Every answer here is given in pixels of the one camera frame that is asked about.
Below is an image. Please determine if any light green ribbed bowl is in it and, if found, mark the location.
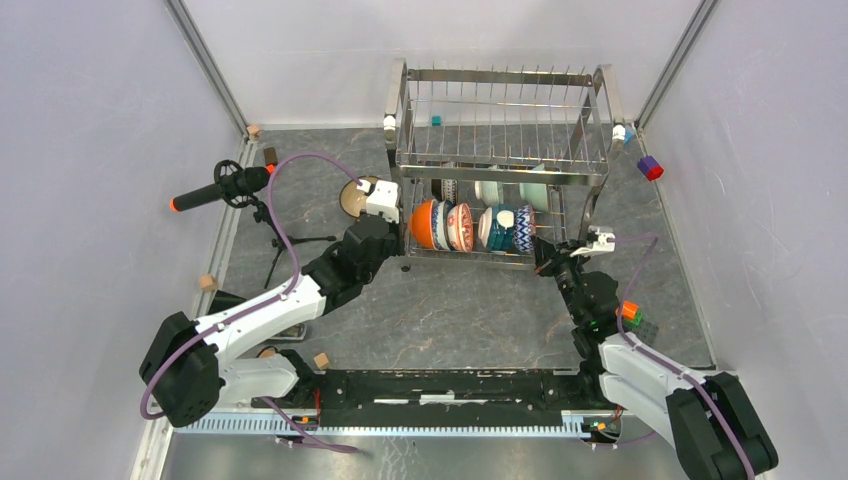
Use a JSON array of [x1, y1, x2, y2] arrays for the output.
[[474, 180, 504, 207]]

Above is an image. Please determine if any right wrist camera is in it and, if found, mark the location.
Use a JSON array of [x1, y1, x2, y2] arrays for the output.
[[570, 225, 616, 257]]

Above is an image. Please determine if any brown block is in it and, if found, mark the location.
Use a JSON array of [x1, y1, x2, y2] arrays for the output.
[[263, 147, 278, 166]]

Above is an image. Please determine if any orange curved tube toy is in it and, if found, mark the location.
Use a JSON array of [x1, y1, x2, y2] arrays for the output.
[[616, 301, 643, 328]]

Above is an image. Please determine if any orange bowl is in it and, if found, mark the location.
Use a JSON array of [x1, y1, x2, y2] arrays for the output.
[[409, 199, 437, 249]]

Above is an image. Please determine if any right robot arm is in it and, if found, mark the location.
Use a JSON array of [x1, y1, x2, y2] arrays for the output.
[[532, 233, 779, 479]]

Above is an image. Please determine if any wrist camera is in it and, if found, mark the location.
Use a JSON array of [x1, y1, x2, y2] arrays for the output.
[[570, 225, 616, 257], [357, 179, 402, 224]]

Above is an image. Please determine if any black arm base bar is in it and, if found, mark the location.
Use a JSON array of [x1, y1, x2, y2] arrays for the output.
[[275, 369, 616, 428]]

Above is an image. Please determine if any light green bowl front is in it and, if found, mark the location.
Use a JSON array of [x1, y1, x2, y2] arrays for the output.
[[519, 182, 551, 213]]

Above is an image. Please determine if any wooden cube left rail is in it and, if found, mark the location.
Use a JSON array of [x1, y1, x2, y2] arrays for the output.
[[198, 274, 219, 293]]

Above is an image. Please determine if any purple red block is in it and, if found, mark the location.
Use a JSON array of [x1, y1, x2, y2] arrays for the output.
[[637, 155, 664, 182]]

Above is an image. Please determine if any red floral bowl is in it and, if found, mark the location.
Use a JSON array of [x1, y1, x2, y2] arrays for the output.
[[446, 203, 474, 253]]

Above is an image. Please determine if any black microphone on tripod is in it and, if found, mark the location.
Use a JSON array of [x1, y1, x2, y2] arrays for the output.
[[169, 159, 337, 289]]

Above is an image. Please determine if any blue white patterned bowl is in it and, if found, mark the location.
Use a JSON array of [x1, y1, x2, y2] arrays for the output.
[[431, 201, 452, 251]]

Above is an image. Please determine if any wooden cube near base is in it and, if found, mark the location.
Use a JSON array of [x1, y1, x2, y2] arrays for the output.
[[313, 352, 331, 371]]

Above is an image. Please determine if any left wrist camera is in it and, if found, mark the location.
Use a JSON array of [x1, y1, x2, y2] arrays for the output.
[[357, 179, 402, 224]]

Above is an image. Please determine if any brown beige bowl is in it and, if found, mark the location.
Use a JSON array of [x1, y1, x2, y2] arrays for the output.
[[339, 176, 380, 218]]

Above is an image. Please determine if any red white patterned bowl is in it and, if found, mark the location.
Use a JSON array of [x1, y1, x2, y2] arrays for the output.
[[513, 205, 536, 254]]

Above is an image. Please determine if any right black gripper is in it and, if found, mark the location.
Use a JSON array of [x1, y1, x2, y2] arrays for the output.
[[530, 233, 593, 323]]

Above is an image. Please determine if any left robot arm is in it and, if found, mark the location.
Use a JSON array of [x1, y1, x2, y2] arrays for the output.
[[139, 214, 401, 427]]

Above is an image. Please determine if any steel dish rack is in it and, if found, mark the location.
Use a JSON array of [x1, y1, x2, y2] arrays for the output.
[[383, 59, 625, 244]]

